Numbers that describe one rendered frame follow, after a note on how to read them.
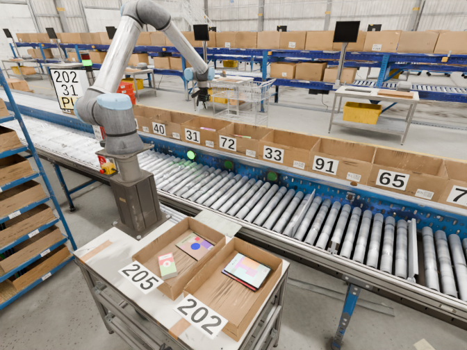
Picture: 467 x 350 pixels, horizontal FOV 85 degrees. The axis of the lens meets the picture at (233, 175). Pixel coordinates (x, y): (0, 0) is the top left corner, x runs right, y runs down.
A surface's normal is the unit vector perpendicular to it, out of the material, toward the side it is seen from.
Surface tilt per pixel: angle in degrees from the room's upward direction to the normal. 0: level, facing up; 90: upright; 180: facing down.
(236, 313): 1
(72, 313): 0
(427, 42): 90
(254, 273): 0
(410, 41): 90
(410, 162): 89
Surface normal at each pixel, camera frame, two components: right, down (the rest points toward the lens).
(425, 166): -0.51, 0.42
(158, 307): -0.01, -0.87
